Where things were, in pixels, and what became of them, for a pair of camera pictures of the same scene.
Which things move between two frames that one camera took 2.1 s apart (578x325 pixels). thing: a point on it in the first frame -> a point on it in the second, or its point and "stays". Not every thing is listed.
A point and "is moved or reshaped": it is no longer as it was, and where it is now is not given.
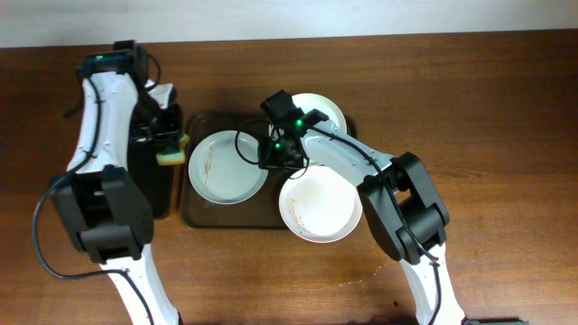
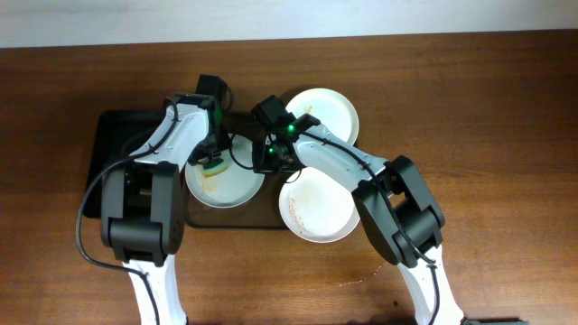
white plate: (219, 171) stays
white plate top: (321, 109) is moved or reshaped
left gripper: (159, 136) -> (209, 154)
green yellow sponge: (174, 157) is moved or reshaped
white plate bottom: (321, 206) stays
